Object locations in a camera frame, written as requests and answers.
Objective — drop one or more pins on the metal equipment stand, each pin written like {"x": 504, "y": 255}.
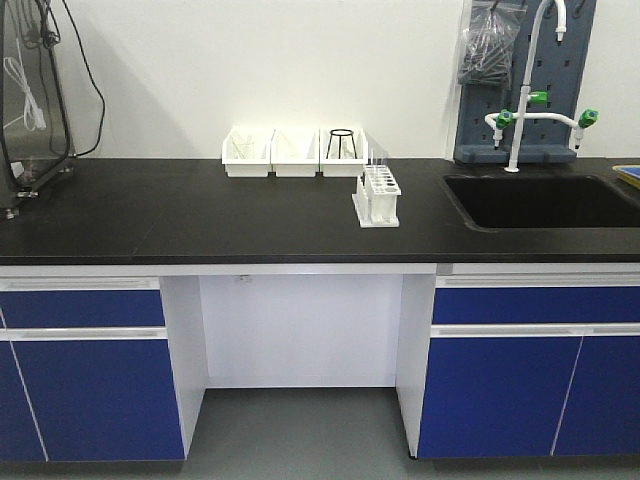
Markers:
{"x": 36, "y": 141}

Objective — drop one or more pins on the clear glass test tube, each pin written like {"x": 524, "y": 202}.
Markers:
{"x": 378, "y": 157}

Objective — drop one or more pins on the white test tube rack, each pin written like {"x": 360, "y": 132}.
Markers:
{"x": 375, "y": 198}

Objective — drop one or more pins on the white storage bin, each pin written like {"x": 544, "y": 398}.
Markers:
{"x": 246, "y": 152}
{"x": 295, "y": 152}
{"x": 343, "y": 167}

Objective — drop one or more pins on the white right storage bin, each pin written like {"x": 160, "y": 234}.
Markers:
{"x": 343, "y": 167}

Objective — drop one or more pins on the blue far right cabinet door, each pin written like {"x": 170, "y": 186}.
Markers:
{"x": 601, "y": 416}

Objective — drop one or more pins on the black lab sink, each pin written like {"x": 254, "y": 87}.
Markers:
{"x": 539, "y": 203}

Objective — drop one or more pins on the white middle storage bin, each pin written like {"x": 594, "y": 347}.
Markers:
{"x": 295, "y": 152}

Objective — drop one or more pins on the black metal tripod stand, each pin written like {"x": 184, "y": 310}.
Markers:
{"x": 341, "y": 144}

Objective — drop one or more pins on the blue cabinet drawer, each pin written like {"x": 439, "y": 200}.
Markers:
{"x": 82, "y": 308}
{"x": 533, "y": 305}

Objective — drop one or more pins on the white gooseneck lab faucet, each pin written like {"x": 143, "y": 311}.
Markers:
{"x": 498, "y": 121}

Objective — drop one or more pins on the blue left cabinet door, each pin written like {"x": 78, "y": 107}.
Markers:
{"x": 103, "y": 400}

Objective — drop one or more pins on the white left storage bin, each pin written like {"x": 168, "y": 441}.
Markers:
{"x": 246, "y": 152}

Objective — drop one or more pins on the clear plastic bag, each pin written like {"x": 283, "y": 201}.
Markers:
{"x": 489, "y": 43}

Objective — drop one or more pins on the blue right cabinet drawer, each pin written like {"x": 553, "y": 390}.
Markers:
{"x": 533, "y": 305}

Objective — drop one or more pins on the grey pegboard drying rack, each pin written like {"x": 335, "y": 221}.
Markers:
{"x": 557, "y": 72}

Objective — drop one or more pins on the yellow rimmed blue tray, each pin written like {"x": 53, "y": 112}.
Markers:
{"x": 630, "y": 174}

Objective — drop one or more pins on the blue left cabinet drawer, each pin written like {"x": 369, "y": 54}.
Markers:
{"x": 82, "y": 308}

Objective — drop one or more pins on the blue cabinet door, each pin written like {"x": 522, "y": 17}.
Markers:
{"x": 601, "y": 416}
{"x": 103, "y": 400}
{"x": 494, "y": 397}

